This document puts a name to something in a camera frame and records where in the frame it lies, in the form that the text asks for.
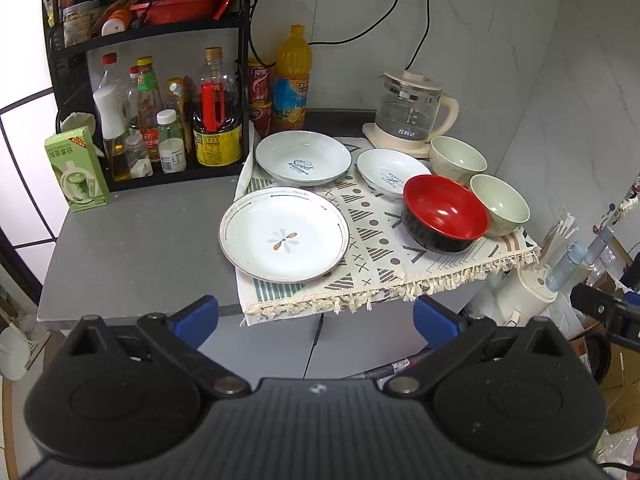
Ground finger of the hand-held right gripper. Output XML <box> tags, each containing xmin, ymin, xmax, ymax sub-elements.
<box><xmin>571</xmin><ymin>282</ymin><xmax>632</xmax><ymax>325</ymax></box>

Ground small blue-rimmed white plate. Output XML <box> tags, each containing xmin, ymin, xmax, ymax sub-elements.
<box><xmin>356</xmin><ymin>148</ymin><xmax>432</xmax><ymax>198</ymax></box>

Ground white paper towel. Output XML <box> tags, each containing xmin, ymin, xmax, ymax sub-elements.
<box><xmin>60</xmin><ymin>111</ymin><xmax>99</xmax><ymax>157</ymax></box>

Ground cream kettle base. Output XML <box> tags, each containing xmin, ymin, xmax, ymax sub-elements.
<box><xmin>362</xmin><ymin>122</ymin><xmax>434</xmax><ymax>157</ymax></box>

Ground orange juice bottle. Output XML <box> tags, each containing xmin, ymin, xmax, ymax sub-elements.
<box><xmin>273</xmin><ymin>25</ymin><xmax>314</xmax><ymax>133</ymax></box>

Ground pale green bowl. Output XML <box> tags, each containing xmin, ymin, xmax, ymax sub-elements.
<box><xmin>430</xmin><ymin>136</ymin><xmax>488</xmax><ymax>186</ymax></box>
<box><xmin>470</xmin><ymin>174</ymin><xmax>531</xmax><ymax>239</ymax></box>

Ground clear bottle with red cap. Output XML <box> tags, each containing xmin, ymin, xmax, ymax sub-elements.
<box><xmin>97</xmin><ymin>52</ymin><xmax>126</xmax><ymax>95</ymax></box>

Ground soy sauce bottle red handle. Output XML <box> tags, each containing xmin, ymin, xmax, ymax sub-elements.
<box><xmin>193</xmin><ymin>47</ymin><xmax>244</xmax><ymax>167</ymax></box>

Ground red and black bowl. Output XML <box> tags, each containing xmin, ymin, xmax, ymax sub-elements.
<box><xmin>401</xmin><ymin>174</ymin><xmax>490</xmax><ymax>254</ymax></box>

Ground black storage rack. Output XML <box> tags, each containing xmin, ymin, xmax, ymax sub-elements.
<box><xmin>42</xmin><ymin>0</ymin><xmax>252</xmax><ymax>192</ymax></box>

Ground white plate with flower print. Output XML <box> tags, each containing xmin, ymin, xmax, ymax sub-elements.
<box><xmin>219</xmin><ymin>186</ymin><xmax>350</xmax><ymax>283</ymax></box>

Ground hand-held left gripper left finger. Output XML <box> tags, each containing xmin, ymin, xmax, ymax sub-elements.
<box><xmin>65</xmin><ymin>296</ymin><xmax>252</xmax><ymax>398</ymax></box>

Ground red drink can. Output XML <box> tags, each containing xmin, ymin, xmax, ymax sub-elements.
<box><xmin>248</xmin><ymin>58</ymin><xmax>274</xmax><ymax>104</ymax></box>
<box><xmin>249</xmin><ymin>100</ymin><xmax>274</xmax><ymax>137</ymax></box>

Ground brown seasoning bottle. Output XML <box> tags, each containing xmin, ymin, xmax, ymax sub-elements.
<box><xmin>166</xmin><ymin>77</ymin><xmax>194</xmax><ymax>154</ymax></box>

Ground large blue-rimmed white plate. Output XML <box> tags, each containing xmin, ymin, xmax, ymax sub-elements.
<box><xmin>255</xmin><ymin>130</ymin><xmax>353</xmax><ymax>186</ymax></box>

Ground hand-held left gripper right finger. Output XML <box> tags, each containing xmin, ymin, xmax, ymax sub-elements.
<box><xmin>382</xmin><ymin>296</ymin><xmax>572</xmax><ymax>399</ymax></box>

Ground black power cable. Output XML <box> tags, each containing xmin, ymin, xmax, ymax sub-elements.
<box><xmin>308</xmin><ymin>0</ymin><xmax>414</xmax><ymax>45</ymax></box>
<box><xmin>403</xmin><ymin>0</ymin><xmax>440</xmax><ymax>72</ymax></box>

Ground small clear glass jar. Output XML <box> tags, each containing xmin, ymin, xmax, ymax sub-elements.
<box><xmin>123</xmin><ymin>133</ymin><xmax>154</xmax><ymax>179</ymax></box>

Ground glass electric kettle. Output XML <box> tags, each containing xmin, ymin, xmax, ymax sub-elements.
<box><xmin>375</xmin><ymin>69</ymin><xmax>460</xmax><ymax>148</ymax></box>

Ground oil bottle with white top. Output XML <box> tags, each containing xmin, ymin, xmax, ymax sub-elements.
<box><xmin>93</xmin><ymin>86</ymin><xmax>132</xmax><ymax>182</ymax></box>

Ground white kitchen appliance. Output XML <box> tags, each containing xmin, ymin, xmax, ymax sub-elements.
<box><xmin>492</xmin><ymin>260</ymin><xmax>562</xmax><ymax>332</ymax></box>

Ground green drink mix box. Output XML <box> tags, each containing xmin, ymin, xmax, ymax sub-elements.
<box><xmin>44</xmin><ymin>127</ymin><xmax>111</xmax><ymax>213</ymax></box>

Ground sauce bottle with red label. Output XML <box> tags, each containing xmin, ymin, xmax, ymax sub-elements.
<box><xmin>136</xmin><ymin>56</ymin><xmax>165</xmax><ymax>162</ymax></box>

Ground white-capped plastic bottle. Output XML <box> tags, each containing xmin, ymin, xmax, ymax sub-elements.
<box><xmin>156</xmin><ymin>109</ymin><xmax>189</xmax><ymax>174</ymax></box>

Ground cardboard box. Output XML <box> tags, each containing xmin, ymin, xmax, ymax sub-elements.
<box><xmin>575</xmin><ymin>240</ymin><xmax>640</xmax><ymax>433</ymax></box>

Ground red plastic basket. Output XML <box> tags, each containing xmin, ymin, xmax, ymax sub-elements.
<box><xmin>130</xmin><ymin>0</ymin><xmax>221</xmax><ymax>25</ymax></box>

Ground patterned fringed table mat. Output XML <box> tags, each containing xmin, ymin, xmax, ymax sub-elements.
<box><xmin>235</xmin><ymin>136</ymin><xmax>542</xmax><ymax>328</ymax></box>

